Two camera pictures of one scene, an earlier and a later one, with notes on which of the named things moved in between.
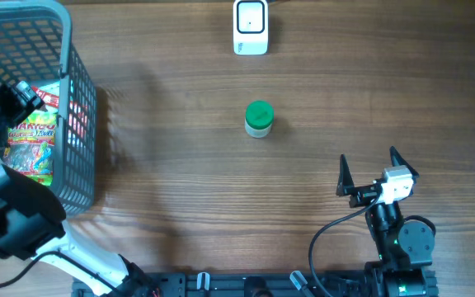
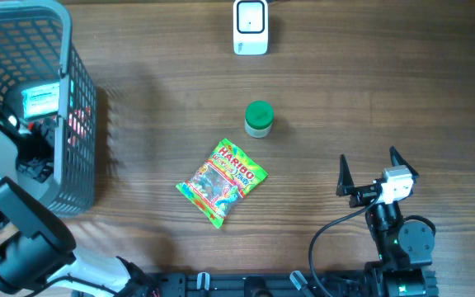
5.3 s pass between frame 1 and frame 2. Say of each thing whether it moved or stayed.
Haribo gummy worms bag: moved
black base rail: stayed
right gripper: stayed
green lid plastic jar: stayed
